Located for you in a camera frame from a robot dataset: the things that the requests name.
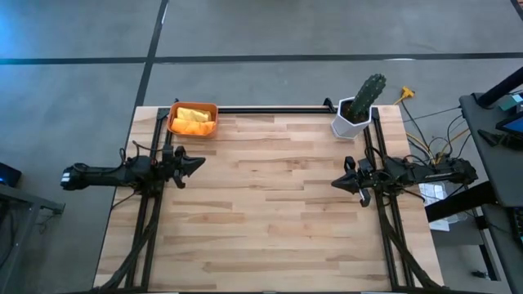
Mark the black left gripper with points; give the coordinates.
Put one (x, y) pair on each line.
(175, 165)

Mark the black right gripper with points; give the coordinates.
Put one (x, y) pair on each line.
(367, 177)

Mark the orange microfiber towel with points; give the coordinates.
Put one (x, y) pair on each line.
(192, 127)

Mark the yellow microfiber towel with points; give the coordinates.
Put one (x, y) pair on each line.
(194, 114)

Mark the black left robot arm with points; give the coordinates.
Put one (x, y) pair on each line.
(102, 175)

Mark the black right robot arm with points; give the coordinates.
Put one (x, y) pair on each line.
(429, 173)

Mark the orange plastic basket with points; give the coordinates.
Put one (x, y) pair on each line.
(173, 122)

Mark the white faceted plant pot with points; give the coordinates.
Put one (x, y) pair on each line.
(347, 128)

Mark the green cactus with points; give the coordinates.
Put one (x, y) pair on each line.
(367, 94)

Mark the clear plastic storage box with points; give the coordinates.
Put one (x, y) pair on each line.
(439, 196)

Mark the black side table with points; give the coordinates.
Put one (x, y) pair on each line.
(490, 163)

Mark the black monitor stand base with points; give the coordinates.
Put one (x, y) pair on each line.
(490, 138)

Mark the grey metal stand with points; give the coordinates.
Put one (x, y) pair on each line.
(24, 200)

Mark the blue-screen monitor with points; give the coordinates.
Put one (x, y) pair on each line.
(512, 126)

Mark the black device with blue light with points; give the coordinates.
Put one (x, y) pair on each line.
(8, 175)

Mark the black aluminium table frame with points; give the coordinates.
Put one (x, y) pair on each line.
(269, 110)

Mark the black monitor stand post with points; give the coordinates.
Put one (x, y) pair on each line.
(500, 87)

